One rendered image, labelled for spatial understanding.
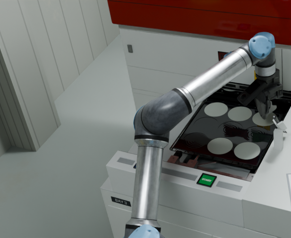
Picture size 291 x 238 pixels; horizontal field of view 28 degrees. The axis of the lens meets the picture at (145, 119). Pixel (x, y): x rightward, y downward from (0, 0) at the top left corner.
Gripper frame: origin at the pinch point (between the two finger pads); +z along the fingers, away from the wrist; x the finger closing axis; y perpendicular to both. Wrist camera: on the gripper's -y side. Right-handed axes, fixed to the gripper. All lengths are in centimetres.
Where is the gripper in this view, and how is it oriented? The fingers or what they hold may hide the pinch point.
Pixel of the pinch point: (262, 116)
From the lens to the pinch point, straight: 233.9
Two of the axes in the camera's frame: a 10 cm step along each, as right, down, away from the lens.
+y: 8.8, -3.8, 2.8
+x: -4.4, -4.8, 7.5
